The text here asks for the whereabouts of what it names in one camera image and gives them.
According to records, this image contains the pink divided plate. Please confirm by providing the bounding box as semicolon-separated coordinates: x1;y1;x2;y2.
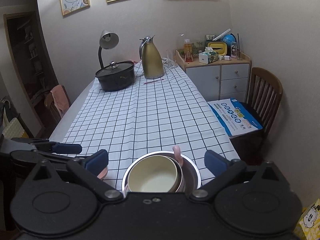
97;167;108;180

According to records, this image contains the large steel mixing bowl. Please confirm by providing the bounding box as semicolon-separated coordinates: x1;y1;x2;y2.
122;151;201;194

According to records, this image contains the pink bowl with steel insert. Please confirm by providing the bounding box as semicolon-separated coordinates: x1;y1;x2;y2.
123;145;187;197

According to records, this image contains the cream round bowl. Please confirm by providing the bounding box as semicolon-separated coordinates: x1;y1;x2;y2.
126;154;185;194

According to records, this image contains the cream foam pad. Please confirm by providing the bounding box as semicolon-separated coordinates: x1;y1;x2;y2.
2;118;24;139

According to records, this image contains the wooden chair left side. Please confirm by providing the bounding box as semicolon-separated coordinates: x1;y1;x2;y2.
44;86;71;125

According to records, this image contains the wooden chair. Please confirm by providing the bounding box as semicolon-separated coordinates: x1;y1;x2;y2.
44;86;71;125
231;67;283;165

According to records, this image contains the pink towel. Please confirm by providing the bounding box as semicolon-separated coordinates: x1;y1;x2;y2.
50;85;70;118

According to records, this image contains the blue white package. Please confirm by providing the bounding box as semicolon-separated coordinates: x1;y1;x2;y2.
208;98;263;138

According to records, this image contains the white checked tablecloth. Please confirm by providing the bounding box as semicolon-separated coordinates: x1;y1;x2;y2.
63;63;238;190

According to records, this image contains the wooden chair right side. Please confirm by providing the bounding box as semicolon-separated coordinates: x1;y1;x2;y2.
231;67;283;165

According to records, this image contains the grey drawer cabinet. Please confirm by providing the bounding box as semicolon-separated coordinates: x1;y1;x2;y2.
177;53;251;102

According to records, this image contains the black pot with glass lid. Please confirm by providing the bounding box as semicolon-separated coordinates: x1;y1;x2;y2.
95;61;135;92

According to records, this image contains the dark bookshelf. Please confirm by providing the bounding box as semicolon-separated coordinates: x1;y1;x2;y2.
3;11;58;136

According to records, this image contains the yellow cartoon box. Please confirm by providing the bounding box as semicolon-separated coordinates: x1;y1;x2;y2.
294;199;320;240

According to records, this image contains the red pen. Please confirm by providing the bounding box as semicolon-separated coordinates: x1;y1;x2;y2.
143;79;164;85

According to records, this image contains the white tissue box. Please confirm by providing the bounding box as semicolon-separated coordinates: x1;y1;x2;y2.
199;47;219;64

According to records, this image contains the grey desk lamp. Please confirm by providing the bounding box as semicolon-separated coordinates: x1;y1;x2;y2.
98;30;119;69

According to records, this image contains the yellow tissue holder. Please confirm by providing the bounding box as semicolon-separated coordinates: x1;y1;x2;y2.
207;41;228;56

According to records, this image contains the gold thermos jug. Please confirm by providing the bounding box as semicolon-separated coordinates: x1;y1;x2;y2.
139;36;164;80

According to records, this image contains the clear glass cup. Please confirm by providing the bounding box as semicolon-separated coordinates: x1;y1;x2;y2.
167;49;177;68

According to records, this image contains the orange bottle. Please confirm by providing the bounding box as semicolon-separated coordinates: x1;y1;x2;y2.
184;39;193;62

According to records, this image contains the blue globe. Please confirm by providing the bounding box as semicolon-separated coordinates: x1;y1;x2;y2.
222;34;236;48

